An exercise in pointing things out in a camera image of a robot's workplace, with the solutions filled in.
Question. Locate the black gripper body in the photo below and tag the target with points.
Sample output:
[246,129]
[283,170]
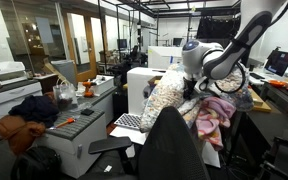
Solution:
[189,91]

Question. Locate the blue floral quilted blanket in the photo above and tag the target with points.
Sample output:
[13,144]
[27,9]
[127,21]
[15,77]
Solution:
[170,89]

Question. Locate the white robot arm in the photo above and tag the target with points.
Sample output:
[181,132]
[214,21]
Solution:
[205,63]

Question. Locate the pink fleece blanket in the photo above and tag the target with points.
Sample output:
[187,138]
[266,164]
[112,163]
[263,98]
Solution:
[214,113]

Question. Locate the white cabinet with grey top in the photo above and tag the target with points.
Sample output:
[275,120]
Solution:
[72,141]

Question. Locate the large white box behind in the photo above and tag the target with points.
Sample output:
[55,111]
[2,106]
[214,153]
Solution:
[161,57]

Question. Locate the white box under blankets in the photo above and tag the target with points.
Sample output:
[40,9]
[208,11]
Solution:
[137,80]

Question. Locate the black office chair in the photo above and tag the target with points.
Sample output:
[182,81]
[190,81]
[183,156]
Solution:
[170,152]

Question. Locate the white keyboard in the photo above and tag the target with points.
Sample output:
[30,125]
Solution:
[128,121]

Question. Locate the laptop computer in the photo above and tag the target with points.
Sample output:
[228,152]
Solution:
[277,62]

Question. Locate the clear plastic bag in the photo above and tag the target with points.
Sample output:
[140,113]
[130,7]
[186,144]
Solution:
[65,96]

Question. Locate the wooden door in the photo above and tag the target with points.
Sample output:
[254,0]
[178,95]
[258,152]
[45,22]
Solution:
[80,44]

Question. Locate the dark navy garment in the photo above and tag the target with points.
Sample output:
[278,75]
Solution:
[40,109]

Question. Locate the black backpack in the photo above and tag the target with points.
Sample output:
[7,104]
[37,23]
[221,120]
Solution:
[37,163]

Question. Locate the brown jacket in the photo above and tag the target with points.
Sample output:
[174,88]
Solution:
[19,133]

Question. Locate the white printer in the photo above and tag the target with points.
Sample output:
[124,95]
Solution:
[11,72]

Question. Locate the orange cordless drill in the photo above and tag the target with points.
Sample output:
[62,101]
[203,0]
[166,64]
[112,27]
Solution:
[88,92]

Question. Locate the orange handled tool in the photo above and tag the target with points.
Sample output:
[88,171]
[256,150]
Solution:
[68,121]

